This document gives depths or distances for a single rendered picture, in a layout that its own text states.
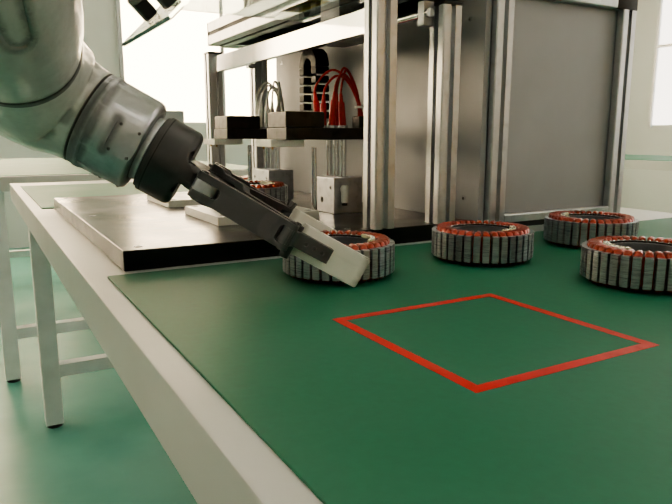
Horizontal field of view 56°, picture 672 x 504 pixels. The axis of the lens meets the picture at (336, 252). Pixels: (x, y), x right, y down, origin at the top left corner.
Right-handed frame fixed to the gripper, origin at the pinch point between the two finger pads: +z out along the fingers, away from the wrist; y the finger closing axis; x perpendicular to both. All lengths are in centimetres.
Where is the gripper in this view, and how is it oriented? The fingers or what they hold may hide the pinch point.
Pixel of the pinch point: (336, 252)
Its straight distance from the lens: 63.1
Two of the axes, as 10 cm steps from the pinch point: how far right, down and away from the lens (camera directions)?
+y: 1.3, 1.8, -9.7
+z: 8.6, 4.7, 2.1
